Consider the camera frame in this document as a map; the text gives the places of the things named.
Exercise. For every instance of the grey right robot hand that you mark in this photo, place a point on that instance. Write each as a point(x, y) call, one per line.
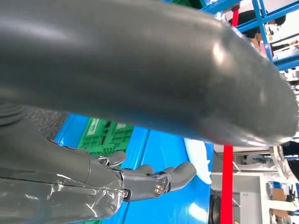
point(140, 61)

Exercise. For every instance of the white desk panel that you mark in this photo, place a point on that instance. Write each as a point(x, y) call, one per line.
point(248, 198)

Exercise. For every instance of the green plastic crate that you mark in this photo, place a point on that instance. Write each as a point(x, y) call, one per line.
point(105, 136)

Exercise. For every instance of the person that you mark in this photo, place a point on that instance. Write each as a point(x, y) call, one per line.
point(245, 17)

